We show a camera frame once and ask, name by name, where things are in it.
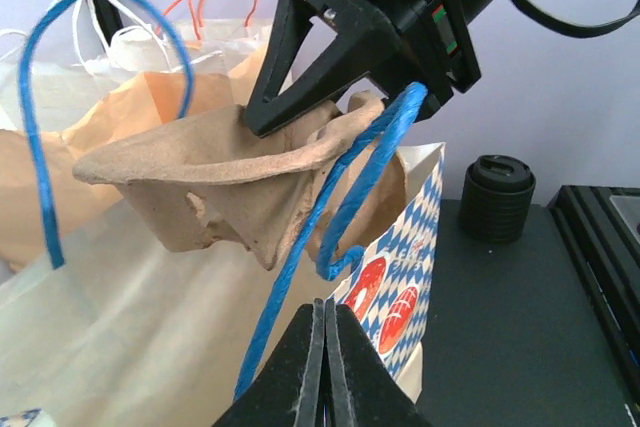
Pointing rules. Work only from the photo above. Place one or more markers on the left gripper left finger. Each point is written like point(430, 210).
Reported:
point(287, 391)

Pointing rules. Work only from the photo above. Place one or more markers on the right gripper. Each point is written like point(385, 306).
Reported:
point(318, 48)

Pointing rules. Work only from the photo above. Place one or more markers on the blue checkered paper bag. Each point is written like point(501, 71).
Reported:
point(109, 328)

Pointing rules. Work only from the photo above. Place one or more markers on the beige paper bag orange handles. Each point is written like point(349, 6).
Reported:
point(198, 28)

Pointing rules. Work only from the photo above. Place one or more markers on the orange paper bag white handles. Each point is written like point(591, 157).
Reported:
point(75, 77)

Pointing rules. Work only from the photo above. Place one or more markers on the black lid stack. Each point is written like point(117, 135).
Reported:
point(496, 197)

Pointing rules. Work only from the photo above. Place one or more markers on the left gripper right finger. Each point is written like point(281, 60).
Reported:
point(358, 390)

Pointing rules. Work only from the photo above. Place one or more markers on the brown pulp cup carrier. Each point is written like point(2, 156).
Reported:
point(207, 178)

